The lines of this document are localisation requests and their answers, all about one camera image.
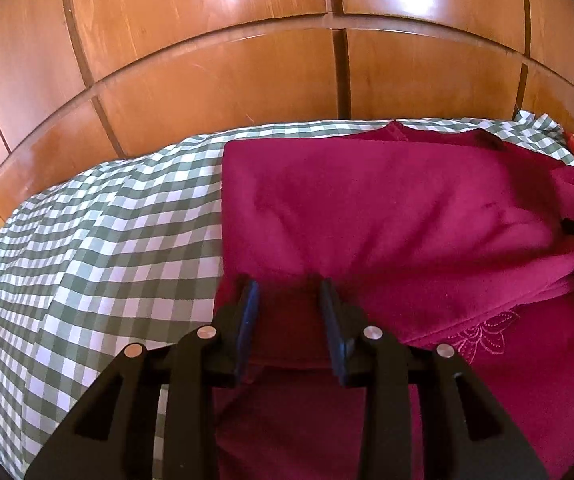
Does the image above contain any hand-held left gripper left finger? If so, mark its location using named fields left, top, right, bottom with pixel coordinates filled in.
left=24, top=277, right=260, bottom=480

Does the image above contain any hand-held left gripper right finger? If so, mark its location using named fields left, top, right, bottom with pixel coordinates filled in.
left=319, top=277, right=550, bottom=480

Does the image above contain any green white checkered bed sheet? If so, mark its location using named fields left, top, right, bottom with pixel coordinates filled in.
left=0, top=112, right=574, bottom=480

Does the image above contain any wooden panelled wardrobe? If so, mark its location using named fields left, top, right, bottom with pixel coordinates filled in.
left=0, top=0, right=574, bottom=233

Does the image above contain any dark red fleece garment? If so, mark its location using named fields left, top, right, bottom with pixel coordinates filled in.
left=214, top=120, right=574, bottom=480

